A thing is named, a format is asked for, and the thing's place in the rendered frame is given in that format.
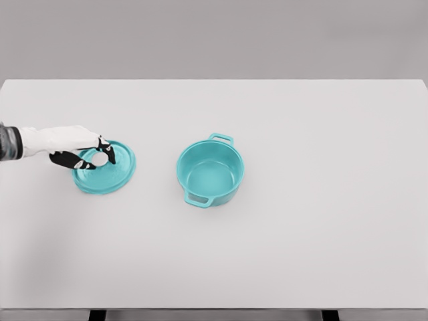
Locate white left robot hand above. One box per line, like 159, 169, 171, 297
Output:
43, 125, 117, 171

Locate teal pot lid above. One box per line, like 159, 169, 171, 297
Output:
72, 139, 137, 196

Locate teal pot with handles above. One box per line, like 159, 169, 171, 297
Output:
176, 132, 246, 207

